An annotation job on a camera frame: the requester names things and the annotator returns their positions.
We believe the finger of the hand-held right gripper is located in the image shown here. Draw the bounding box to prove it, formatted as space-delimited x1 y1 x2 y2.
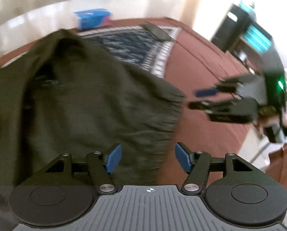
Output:
194 74 254 98
188 99 259 125

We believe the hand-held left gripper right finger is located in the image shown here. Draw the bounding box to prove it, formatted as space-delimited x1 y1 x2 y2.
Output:
175 142 262 195

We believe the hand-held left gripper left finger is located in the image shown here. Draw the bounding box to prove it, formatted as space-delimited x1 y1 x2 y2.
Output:
36 144 123 194

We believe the dark green jacket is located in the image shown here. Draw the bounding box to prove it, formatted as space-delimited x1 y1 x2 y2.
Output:
0 29 186 224

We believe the black cabinet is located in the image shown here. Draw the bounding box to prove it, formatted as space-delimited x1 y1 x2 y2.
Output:
211 0 272 56

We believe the navy patterned blanket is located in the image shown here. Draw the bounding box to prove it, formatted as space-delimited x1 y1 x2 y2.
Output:
76 25 182 79

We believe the blue tissue pack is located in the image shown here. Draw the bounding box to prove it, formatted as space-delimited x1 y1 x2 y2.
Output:
73 9 112 31

